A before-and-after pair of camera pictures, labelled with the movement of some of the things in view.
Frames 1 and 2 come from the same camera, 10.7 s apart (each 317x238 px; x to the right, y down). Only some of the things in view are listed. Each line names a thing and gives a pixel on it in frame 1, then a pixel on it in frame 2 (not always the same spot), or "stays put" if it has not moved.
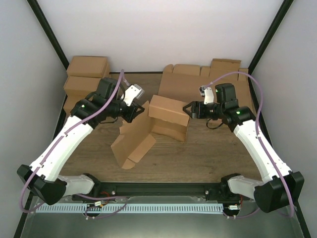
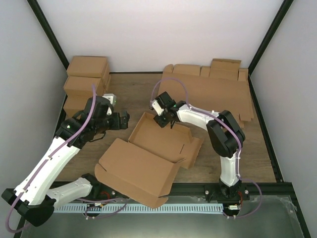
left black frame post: (47, 30) stays put
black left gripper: (132, 113) -> (117, 125)
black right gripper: (195, 105) -> (161, 123)
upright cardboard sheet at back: (219, 67) stays put
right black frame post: (285, 6) stays put
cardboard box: (92, 66) stays put
